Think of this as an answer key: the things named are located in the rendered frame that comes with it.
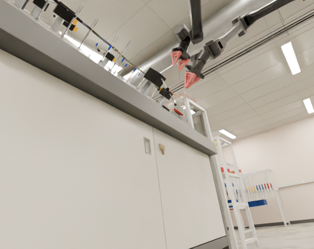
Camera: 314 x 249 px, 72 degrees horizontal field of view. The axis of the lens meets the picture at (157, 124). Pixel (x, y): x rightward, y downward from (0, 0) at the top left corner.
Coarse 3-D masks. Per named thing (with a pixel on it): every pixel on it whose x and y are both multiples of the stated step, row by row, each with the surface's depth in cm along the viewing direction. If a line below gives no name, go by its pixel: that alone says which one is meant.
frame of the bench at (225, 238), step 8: (216, 184) 115; (216, 192) 112; (224, 216) 109; (224, 224) 106; (216, 240) 92; (224, 240) 99; (192, 248) 74; (200, 248) 77; (208, 248) 83; (216, 248) 89; (224, 248) 102
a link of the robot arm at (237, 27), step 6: (234, 24) 130; (240, 24) 128; (228, 30) 127; (234, 30) 122; (240, 30) 127; (246, 30) 133; (222, 36) 118; (228, 36) 117; (234, 36) 121; (240, 36) 133; (216, 42) 109; (222, 42) 112; (228, 42) 117; (210, 48) 110; (216, 48) 109; (222, 48) 111; (216, 54) 110
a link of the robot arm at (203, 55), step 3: (201, 51) 109; (204, 51) 108; (207, 51) 109; (198, 54) 110; (201, 54) 108; (204, 54) 108; (207, 54) 108; (198, 57) 109; (201, 57) 108; (204, 57) 108; (207, 57) 109; (204, 60) 108; (207, 60) 110
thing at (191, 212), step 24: (168, 144) 83; (168, 168) 76; (192, 168) 94; (168, 192) 71; (192, 192) 87; (168, 216) 67; (192, 216) 80; (216, 216) 100; (168, 240) 63; (192, 240) 74
